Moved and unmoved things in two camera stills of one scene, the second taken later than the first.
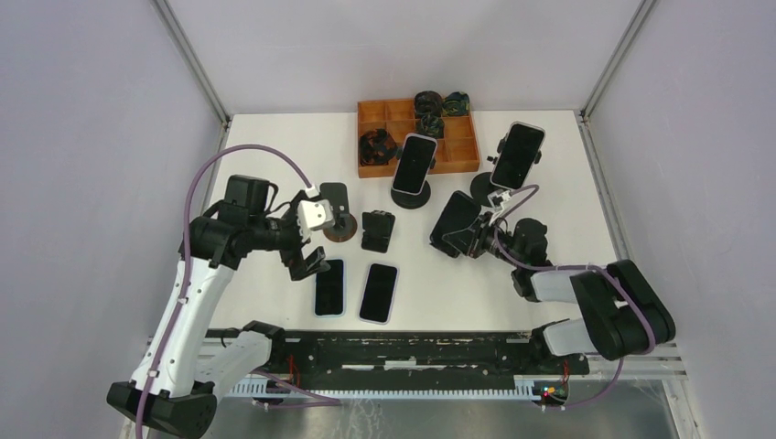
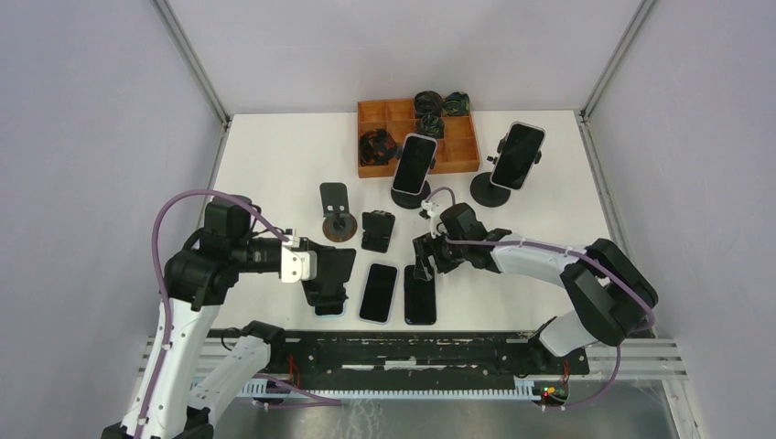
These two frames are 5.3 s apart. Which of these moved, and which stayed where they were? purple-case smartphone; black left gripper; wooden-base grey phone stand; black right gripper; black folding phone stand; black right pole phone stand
Moved: black left gripper; black right gripper
Stayed: black right pole phone stand; purple-case smartphone; black folding phone stand; wooden-base grey phone stand
